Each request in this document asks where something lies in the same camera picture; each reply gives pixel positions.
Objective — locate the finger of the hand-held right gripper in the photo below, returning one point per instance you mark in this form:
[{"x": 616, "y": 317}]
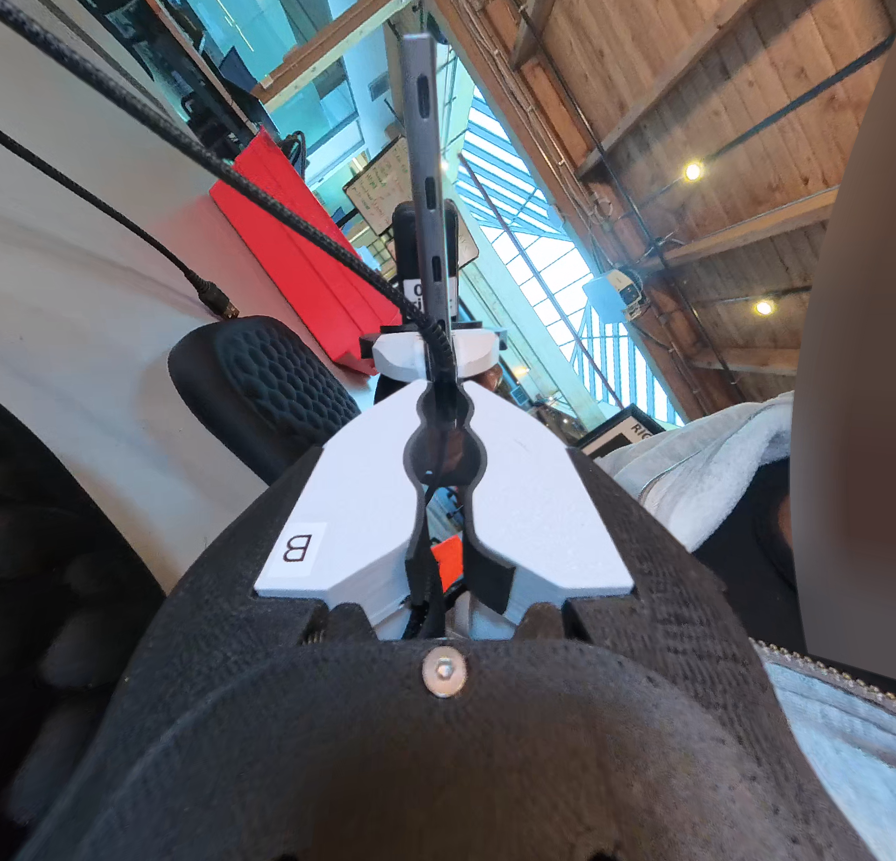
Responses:
[
  {"x": 399, "y": 357},
  {"x": 477, "y": 350}
]

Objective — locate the white ceiling mounted device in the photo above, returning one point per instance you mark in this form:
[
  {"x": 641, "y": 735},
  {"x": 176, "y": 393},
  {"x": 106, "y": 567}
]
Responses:
[{"x": 616, "y": 294}]

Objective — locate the whiteboard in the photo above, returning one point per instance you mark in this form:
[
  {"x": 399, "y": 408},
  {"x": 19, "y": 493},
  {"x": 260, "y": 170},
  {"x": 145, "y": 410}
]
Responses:
[{"x": 378, "y": 188}]

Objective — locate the red folding divider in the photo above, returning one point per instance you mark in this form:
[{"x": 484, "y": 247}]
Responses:
[{"x": 308, "y": 259}]

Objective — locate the grey usb hub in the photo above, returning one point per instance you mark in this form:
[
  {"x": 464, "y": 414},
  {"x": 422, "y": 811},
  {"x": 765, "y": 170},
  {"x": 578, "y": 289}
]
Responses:
[{"x": 427, "y": 139}]

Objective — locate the round ceiling lamp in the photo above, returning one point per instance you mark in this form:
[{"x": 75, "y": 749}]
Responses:
[
  {"x": 693, "y": 170},
  {"x": 764, "y": 308}
]

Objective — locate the grey hoodie person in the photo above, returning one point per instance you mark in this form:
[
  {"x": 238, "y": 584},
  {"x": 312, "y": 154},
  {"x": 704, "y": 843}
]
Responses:
[{"x": 700, "y": 469}]

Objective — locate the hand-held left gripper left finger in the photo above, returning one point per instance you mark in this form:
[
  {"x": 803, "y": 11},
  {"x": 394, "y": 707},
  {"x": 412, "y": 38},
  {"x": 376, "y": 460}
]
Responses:
[{"x": 350, "y": 504}]

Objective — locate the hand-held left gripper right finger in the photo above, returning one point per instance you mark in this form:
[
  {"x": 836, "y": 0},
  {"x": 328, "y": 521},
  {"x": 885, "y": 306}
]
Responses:
[{"x": 553, "y": 518}]

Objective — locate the black framed sign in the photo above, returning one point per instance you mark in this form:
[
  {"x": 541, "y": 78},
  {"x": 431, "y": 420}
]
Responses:
[{"x": 619, "y": 430}]

